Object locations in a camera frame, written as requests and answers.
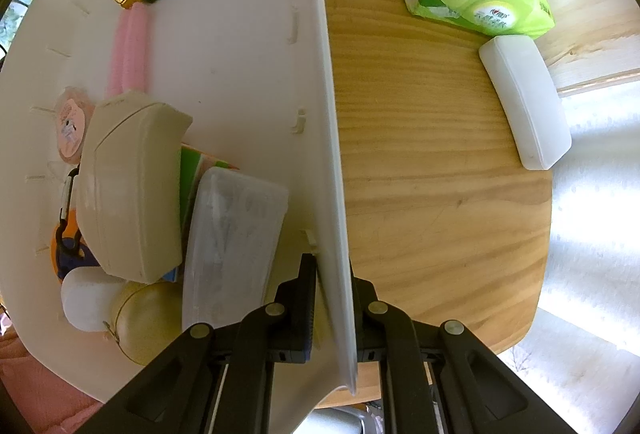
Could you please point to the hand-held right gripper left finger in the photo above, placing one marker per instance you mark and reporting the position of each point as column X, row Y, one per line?
column 307, row 314

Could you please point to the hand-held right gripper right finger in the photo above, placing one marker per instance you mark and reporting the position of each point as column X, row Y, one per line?
column 365, row 319

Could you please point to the translucent plastic box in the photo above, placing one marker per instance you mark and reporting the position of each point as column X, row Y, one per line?
column 230, row 244

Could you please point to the gold round compact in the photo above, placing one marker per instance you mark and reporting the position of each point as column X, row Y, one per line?
column 145, row 319

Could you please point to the multicolour puzzle cube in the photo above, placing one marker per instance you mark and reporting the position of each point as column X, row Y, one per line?
column 192, row 174

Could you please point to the cream square case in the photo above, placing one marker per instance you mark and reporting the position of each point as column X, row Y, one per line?
column 130, row 194

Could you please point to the white plastic bin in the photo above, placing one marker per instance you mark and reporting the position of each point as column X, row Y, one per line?
column 225, row 39

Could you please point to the pink correction tape dispenser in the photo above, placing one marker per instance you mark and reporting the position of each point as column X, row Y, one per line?
column 70, row 124

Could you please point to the white floral cloth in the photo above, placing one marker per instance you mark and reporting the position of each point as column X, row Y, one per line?
column 590, row 224

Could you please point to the white frosted oblong case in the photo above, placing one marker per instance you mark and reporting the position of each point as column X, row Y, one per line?
column 527, row 104

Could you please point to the pink fleece clothing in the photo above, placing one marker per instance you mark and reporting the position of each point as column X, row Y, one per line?
column 30, row 384

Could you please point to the wooden desk hutch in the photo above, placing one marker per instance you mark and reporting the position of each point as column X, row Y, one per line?
column 590, row 39

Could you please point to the grape print box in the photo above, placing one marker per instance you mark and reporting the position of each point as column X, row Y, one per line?
column 10, row 26

